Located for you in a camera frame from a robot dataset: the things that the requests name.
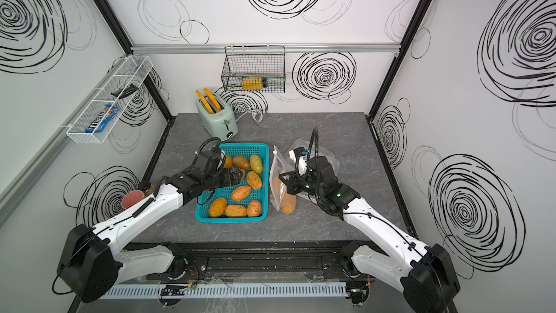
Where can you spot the black remote control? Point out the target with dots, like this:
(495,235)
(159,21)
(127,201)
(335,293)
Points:
(124,92)

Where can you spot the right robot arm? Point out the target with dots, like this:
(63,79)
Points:
(425,275)

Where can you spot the right toast slice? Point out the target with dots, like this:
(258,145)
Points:
(213,100)

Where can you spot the reddish potato lower right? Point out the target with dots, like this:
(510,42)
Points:
(254,209)

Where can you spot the toast slice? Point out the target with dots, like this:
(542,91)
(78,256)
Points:
(205,103)
(213,100)

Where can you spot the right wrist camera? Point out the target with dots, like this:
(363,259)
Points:
(300,156)

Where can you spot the large potato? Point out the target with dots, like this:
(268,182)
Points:
(288,204)

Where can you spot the clear zipper bag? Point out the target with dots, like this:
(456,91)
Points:
(281,200)

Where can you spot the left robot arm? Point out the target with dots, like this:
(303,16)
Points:
(94,259)

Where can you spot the white wire wall shelf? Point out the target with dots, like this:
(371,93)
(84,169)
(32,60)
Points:
(134,110)

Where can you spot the teal plastic basket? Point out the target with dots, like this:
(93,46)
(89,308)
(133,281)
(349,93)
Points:
(262,195)

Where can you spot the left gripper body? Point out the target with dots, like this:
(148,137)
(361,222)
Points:
(220,180)

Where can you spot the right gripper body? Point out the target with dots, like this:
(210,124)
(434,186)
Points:
(308,185)

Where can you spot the greenish potato top right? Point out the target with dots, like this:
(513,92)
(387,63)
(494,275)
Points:
(256,164)

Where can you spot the blue candy packet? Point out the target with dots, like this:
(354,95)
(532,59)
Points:
(102,119)

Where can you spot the black wire wall basket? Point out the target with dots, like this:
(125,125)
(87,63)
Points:
(270,66)

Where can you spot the pink cup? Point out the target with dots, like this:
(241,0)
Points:
(132,198)

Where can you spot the white slotted cable duct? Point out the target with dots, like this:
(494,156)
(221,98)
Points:
(228,291)

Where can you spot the brown jar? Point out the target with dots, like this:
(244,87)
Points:
(147,188)

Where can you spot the reddish potato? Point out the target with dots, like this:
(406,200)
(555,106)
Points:
(254,209)
(241,193)

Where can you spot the left toast slice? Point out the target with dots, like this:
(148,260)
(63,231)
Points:
(205,103)

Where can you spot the mint green toaster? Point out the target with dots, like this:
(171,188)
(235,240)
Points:
(221,124)

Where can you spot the potato right edge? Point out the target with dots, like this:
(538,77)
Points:
(254,180)

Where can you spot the aluminium wall rail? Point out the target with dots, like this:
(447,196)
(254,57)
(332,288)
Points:
(220,48)

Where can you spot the reddish potato lower middle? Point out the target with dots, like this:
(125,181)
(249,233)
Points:
(241,193)

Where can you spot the yellow bottle in basket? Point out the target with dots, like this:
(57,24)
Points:
(253,83)

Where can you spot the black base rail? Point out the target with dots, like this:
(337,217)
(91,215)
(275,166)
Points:
(328,259)

